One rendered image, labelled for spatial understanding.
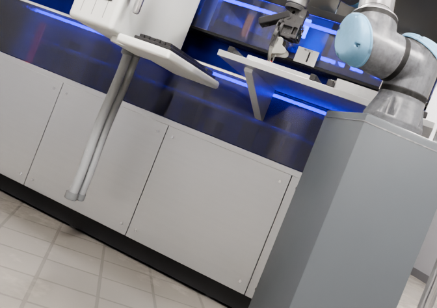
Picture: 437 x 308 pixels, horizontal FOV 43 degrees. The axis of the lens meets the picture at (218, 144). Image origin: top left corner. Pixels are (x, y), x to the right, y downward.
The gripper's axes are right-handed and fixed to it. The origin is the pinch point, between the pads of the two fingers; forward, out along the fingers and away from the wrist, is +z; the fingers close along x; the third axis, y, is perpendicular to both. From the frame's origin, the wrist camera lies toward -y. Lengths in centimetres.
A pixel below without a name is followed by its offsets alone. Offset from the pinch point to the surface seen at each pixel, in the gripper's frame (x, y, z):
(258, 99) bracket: 4.1, 0.6, 14.3
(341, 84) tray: -16.8, 30.0, 3.0
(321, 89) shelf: -19.5, 25.4, 7.1
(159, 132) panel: 20, -39, 40
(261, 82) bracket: 0.6, 0.6, 8.9
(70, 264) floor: -14, -36, 93
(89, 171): 0, -51, 63
